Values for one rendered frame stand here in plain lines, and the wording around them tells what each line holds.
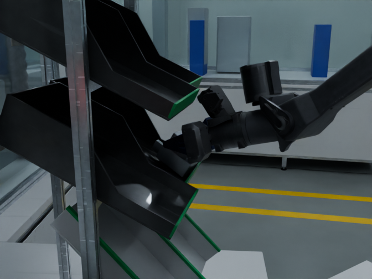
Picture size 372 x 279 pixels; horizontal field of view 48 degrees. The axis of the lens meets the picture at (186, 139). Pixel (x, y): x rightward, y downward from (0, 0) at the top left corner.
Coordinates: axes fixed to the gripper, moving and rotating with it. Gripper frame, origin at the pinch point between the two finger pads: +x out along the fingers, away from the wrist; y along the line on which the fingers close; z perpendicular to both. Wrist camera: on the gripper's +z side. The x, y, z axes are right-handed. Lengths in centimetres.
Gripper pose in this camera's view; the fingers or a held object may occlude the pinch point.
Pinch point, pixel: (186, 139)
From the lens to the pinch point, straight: 75.5
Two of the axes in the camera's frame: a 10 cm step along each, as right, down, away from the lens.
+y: -4.0, 1.6, -9.0
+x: -8.9, 1.6, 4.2
